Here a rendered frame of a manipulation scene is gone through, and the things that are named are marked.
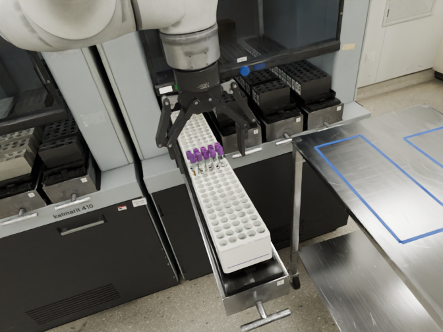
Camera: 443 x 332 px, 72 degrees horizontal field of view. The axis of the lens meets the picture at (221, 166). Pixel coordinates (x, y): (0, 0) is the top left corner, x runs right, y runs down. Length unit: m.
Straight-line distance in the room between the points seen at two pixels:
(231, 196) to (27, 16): 0.46
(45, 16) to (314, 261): 1.14
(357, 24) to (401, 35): 1.79
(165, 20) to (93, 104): 0.55
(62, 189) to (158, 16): 0.70
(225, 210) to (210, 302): 0.93
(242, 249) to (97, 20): 0.42
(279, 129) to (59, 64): 0.67
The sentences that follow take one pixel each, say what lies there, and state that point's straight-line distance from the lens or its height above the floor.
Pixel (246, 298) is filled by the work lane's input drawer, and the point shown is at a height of 0.78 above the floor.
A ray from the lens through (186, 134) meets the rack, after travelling 0.91.
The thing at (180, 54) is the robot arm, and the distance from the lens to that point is 0.49.
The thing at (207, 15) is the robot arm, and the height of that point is 1.24.
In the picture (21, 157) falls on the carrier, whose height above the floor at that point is 0.88.
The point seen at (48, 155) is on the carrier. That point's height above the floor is 0.86.
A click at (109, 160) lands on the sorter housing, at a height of 0.78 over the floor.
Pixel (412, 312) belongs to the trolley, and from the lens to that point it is 1.26.
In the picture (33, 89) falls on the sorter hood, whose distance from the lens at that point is 0.96.
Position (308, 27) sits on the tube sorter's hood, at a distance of 1.04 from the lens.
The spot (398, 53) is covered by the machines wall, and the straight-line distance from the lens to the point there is 2.99.
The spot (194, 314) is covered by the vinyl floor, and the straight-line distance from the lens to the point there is 1.52.
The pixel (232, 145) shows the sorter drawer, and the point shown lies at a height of 0.76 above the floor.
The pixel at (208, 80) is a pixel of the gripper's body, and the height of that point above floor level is 1.15.
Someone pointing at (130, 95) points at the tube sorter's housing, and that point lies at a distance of 0.96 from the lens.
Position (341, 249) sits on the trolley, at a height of 0.28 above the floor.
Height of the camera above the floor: 1.35
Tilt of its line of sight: 39 degrees down
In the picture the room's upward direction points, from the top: 10 degrees counter-clockwise
